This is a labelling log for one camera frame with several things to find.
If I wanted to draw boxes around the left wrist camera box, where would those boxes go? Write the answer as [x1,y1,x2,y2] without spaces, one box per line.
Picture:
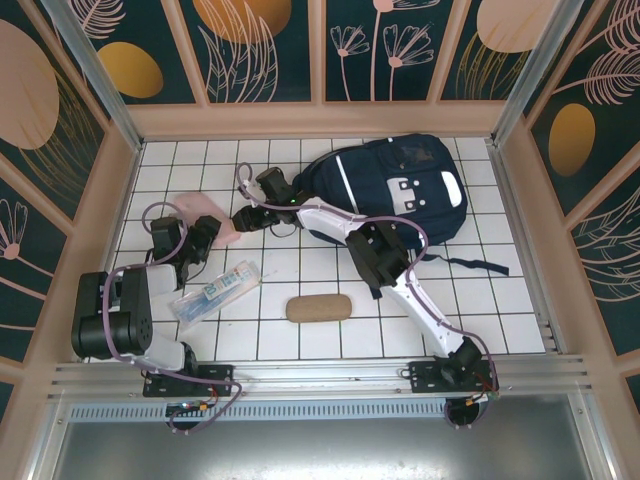
[151,215,190,261]

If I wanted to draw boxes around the aluminium mounting rail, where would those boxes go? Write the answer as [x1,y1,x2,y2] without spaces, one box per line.
[47,353,594,402]

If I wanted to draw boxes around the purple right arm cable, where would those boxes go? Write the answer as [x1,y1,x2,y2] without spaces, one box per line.
[234,162,501,432]

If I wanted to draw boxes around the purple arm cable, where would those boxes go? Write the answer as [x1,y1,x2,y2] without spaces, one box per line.
[102,201,245,437]
[234,162,501,432]

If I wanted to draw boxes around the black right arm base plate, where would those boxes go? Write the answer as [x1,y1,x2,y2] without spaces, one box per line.
[399,358,501,401]

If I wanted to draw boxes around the pink pencil case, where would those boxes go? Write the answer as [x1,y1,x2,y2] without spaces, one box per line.
[172,192,242,249]

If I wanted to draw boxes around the clear plastic packet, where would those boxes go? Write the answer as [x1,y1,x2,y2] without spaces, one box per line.
[169,259,261,331]

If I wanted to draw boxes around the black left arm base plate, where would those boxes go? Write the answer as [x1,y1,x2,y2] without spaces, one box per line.
[142,362,236,399]

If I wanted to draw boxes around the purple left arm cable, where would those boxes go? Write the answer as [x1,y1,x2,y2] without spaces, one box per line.
[102,201,245,437]

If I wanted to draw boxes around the aluminium corner post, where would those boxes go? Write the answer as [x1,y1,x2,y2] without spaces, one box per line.
[42,0,146,154]
[491,0,599,149]

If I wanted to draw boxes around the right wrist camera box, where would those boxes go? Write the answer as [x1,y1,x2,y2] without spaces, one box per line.
[254,167,295,202]

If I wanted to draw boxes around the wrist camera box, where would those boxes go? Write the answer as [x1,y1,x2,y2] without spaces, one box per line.
[151,215,190,261]
[254,167,295,202]

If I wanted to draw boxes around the navy blue student backpack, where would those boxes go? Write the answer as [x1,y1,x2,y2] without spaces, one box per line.
[294,132,511,277]

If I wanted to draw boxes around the perforated metal cable tray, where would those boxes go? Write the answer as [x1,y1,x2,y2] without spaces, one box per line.
[67,402,576,425]

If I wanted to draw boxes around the brown glasses case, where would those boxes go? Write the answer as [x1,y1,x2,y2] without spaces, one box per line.
[285,293,355,325]

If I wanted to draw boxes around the grey metal sheet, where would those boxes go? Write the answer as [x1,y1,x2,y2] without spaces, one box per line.
[49,422,591,480]

